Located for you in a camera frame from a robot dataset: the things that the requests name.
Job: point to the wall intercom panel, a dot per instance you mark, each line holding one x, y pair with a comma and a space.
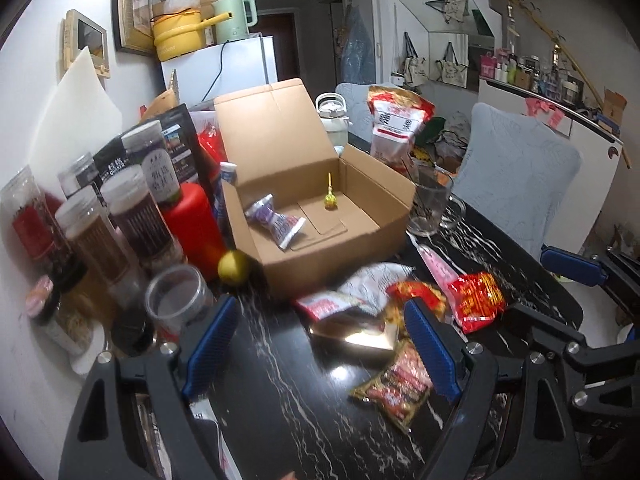
87, 40

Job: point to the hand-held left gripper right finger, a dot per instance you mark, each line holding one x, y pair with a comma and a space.
430, 355

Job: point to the pink sticky notes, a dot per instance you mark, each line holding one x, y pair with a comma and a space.
542, 110

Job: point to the green electric kettle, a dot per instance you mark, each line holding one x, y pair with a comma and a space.
230, 17

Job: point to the black lid jar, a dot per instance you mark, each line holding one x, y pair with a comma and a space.
132, 332

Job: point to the glass mug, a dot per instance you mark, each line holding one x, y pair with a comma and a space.
430, 210

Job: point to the white counter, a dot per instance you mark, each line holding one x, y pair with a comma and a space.
595, 170

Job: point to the plastic jar with red contents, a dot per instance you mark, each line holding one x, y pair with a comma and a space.
30, 215

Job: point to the yellow pot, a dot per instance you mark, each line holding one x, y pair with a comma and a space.
177, 35

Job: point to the open plastic jar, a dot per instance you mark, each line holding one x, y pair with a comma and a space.
177, 300

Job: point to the yellow lemon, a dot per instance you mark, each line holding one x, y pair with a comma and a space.
234, 266

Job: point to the white foam board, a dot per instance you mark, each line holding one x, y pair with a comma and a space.
82, 110

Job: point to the large red white bag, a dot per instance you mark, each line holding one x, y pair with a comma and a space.
397, 125

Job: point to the plastic jar with brown contents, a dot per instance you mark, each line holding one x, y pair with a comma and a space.
92, 240

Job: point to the small open carton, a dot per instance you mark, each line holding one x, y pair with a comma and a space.
612, 110

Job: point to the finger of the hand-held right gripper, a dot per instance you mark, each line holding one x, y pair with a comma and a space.
545, 322
575, 266

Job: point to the small jar with pink lid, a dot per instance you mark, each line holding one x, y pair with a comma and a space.
47, 310

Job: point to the dark stirring stick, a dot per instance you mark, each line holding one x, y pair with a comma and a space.
415, 182

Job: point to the blue white snack tube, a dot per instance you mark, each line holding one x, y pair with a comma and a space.
227, 180

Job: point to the pink red pouch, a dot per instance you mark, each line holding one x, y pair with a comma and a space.
440, 265

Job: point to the bamboo pole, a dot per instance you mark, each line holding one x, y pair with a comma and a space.
565, 50

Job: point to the white thermos jug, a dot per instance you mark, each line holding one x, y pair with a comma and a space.
334, 120

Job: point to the plastic jar with dark contents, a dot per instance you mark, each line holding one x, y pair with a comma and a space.
137, 215

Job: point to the white refrigerator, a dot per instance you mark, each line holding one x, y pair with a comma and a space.
245, 65

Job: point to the black printed bag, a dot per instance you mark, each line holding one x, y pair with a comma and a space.
182, 140

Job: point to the cardboard box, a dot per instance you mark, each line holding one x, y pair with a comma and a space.
280, 125

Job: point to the red crinkled snack packet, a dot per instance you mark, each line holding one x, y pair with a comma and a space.
475, 302

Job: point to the small red yellow snack packet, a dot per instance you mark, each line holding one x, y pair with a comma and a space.
420, 292

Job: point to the red plastic bag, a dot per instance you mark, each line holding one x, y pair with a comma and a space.
210, 147

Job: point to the pile of clothes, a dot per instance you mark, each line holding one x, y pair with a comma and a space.
447, 137

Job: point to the dark wooden door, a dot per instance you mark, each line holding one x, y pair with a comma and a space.
277, 45

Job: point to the noodle snack packet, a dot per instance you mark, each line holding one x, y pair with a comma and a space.
395, 390

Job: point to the canvas tote bag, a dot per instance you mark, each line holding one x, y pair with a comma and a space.
415, 67
452, 70

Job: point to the yellow green lollipop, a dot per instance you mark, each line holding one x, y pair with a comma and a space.
330, 201

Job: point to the clear plastic jar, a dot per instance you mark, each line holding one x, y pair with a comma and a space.
77, 172

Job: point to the tall jar with black label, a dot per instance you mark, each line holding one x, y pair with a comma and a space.
150, 160

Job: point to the red canister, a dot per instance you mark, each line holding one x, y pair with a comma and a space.
192, 225

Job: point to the blue plastic hanging bag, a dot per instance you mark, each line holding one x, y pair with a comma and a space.
360, 45

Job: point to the white crumpled snack packet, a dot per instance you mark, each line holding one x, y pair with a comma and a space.
370, 280

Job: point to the purple white snack packet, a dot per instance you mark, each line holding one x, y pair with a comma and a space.
275, 220

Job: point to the gold snack box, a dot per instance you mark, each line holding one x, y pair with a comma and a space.
360, 342

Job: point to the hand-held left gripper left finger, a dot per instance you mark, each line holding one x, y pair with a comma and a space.
212, 345

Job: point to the row of cosmetic bottles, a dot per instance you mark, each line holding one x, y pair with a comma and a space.
530, 72

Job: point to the framed picture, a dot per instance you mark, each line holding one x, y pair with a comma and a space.
132, 5

